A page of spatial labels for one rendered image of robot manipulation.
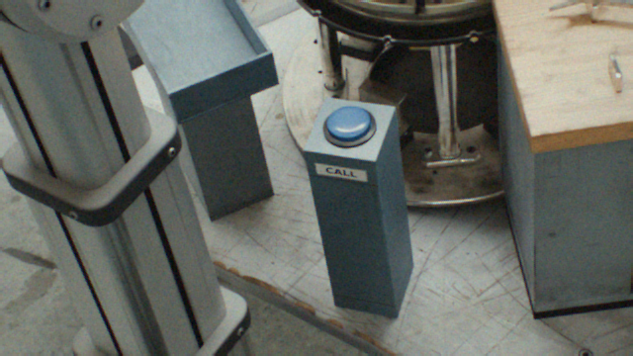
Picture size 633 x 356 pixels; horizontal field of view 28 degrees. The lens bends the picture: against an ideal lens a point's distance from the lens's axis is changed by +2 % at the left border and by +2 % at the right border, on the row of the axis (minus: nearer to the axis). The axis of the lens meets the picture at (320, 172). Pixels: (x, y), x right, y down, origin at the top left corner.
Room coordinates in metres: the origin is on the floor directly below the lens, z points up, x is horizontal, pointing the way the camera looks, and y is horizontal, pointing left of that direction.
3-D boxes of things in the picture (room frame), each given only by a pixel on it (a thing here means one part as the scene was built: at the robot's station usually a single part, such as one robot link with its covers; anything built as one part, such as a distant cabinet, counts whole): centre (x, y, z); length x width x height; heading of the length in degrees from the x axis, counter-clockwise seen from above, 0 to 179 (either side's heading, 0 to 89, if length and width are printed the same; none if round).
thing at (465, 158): (0.95, -0.15, 0.81); 0.07 x 0.03 x 0.01; 83
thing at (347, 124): (0.80, -0.03, 1.04); 0.04 x 0.04 x 0.01
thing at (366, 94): (0.99, -0.08, 0.85); 0.06 x 0.04 x 0.05; 47
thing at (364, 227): (0.80, -0.03, 0.91); 0.07 x 0.07 x 0.25; 64
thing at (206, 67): (0.99, 0.11, 0.92); 0.25 x 0.11 x 0.28; 16
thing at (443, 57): (0.95, -0.15, 0.91); 0.02 x 0.02 x 0.21
